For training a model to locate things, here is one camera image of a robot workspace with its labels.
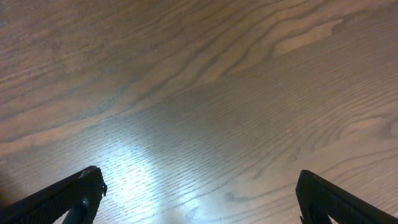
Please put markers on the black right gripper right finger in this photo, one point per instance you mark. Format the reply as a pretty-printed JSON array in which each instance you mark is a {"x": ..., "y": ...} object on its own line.
[{"x": 320, "y": 201}]

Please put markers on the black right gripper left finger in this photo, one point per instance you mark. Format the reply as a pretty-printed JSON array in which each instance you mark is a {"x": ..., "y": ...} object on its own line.
[{"x": 77, "y": 196}]

